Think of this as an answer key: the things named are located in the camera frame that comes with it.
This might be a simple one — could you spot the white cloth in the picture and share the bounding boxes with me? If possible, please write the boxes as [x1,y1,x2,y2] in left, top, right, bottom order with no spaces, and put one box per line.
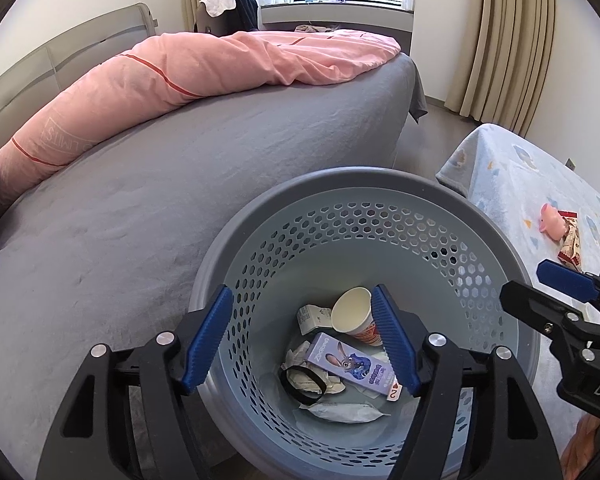
[200,0,239,17]

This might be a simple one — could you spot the wide beige curtain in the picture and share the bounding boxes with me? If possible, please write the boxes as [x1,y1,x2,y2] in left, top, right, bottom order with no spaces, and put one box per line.
[445,0,557,137]

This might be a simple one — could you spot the purple cartoon rabbit box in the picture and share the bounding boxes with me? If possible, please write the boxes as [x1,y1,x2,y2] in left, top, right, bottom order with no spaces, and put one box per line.
[304,332,397,399]

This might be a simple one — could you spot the beige clothes pile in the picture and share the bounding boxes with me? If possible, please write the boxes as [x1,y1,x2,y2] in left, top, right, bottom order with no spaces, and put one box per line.
[295,22,342,35]

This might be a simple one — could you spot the pink duvet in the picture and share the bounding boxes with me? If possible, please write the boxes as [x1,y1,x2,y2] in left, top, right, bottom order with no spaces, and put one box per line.
[0,30,402,202]

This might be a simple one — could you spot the beige paper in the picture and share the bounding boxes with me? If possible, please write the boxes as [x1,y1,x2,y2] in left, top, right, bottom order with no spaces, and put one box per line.
[284,342,347,397]

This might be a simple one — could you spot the light blue printed table blanket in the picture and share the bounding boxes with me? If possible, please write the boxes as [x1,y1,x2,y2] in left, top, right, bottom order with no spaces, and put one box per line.
[436,123,600,413]

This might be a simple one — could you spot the grey bed headboard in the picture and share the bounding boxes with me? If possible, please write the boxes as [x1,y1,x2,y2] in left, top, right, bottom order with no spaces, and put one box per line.
[0,2,159,126]

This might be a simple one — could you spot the brown chair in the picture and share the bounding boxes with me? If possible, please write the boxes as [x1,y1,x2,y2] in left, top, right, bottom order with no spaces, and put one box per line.
[195,0,261,39]

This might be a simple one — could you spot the pink pig toy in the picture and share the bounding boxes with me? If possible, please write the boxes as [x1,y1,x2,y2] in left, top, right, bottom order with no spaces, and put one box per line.
[538,203,566,236]

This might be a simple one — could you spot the black band ring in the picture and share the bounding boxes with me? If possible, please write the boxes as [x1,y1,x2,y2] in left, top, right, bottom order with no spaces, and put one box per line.
[279,365,327,405]

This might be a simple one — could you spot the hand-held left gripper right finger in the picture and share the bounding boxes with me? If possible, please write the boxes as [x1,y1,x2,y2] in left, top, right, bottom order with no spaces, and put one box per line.
[371,284,563,480]

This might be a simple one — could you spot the red and white paper cup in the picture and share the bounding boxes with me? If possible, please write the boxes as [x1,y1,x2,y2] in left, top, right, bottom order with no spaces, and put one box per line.
[330,287,384,347]

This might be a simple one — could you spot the red and white snack wrapper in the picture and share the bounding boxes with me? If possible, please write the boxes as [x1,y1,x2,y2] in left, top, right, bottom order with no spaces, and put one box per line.
[557,210,584,272]

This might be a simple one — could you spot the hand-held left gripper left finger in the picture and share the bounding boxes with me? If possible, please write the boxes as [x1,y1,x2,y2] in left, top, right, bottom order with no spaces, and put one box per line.
[36,284,235,480]

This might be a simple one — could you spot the small white drink carton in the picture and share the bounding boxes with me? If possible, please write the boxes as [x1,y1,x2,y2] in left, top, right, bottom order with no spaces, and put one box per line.
[297,304,334,336]

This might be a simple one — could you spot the grey window bench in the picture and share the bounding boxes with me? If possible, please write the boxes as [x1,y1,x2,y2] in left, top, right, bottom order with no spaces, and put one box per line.
[260,4,414,57]

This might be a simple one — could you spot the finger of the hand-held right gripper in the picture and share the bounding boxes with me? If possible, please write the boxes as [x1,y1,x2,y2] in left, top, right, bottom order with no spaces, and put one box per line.
[499,280,590,358]
[536,259,600,332]

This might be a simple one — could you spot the wet wipes packet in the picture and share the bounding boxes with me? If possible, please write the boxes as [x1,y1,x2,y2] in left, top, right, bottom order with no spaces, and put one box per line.
[300,402,392,425]

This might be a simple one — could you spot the grey perforated plastic waste basket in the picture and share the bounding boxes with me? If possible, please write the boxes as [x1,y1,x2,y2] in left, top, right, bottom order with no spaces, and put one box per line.
[187,167,543,478]

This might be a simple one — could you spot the dark garment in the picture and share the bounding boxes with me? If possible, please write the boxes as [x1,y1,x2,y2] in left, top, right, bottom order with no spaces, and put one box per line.
[228,0,260,34]

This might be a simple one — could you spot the bed with grey sheet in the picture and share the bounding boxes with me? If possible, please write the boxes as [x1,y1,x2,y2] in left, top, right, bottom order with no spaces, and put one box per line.
[0,52,429,466]

